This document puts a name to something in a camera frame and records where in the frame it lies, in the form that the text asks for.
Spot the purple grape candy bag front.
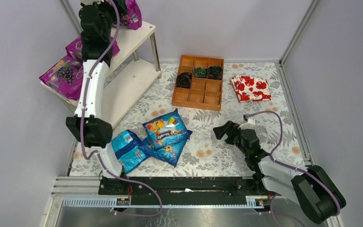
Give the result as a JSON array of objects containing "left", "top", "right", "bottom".
[{"left": 65, "top": 36, "right": 120, "bottom": 62}]

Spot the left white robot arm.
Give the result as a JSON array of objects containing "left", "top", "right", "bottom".
[{"left": 65, "top": 0, "right": 123, "bottom": 179}]

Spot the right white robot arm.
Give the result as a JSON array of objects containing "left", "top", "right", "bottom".
[{"left": 213, "top": 119, "right": 346, "bottom": 224}]

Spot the blue fruit candy bag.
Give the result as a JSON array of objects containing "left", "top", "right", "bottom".
[{"left": 142, "top": 108, "right": 191, "bottom": 150}]

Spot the blue candy bag underneath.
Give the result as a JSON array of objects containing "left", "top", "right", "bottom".
[{"left": 139, "top": 130, "right": 192, "bottom": 167}]

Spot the white two-tier shelf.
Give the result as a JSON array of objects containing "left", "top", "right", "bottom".
[{"left": 40, "top": 20, "right": 163, "bottom": 129}]

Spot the purple grape candy bag stack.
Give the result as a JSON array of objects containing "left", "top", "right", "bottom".
[{"left": 39, "top": 56, "right": 83, "bottom": 100}]

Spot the red floral folded cloth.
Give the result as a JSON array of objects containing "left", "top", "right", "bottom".
[{"left": 230, "top": 75, "right": 272, "bottom": 103}]

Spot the floral table mat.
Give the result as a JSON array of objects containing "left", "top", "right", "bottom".
[{"left": 69, "top": 62, "right": 304, "bottom": 176}]

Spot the black rolled item right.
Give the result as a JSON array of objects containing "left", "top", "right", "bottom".
[{"left": 207, "top": 66, "right": 223, "bottom": 80}]

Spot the black rolled item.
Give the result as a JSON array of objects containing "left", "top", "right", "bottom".
[
  {"left": 207, "top": 66, "right": 223, "bottom": 80},
  {"left": 175, "top": 72, "right": 192, "bottom": 89}
]

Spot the dark green rolled item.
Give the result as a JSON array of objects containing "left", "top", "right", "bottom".
[{"left": 193, "top": 67, "right": 207, "bottom": 79}]

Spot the black rolled item left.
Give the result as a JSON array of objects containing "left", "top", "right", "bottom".
[{"left": 175, "top": 72, "right": 192, "bottom": 89}]

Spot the teal blue snack bag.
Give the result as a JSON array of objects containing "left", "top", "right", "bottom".
[{"left": 111, "top": 130, "right": 150, "bottom": 174}]

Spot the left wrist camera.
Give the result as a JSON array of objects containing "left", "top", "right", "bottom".
[{"left": 80, "top": 0, "right": 103, "bottom": 6}]

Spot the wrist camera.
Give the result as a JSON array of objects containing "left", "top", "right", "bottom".
[
  {"left": 239, "top": 114, "right": 256, "bottom": 130},
  {"left": 80, "top": 0, "right": 103, "bottom": 6}
]

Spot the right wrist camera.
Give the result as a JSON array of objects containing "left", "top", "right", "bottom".
[{"left": 239, "top": 114, "right": 256, "bottom": 130}]

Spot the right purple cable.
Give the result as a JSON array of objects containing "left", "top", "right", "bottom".
[{"left": 243, "top": 110, "right": 342, "bottom": 227}]

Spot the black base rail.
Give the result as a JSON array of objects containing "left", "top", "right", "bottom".
[{"left": 98, "top": 177, "right": 275, "bottom": 206}]

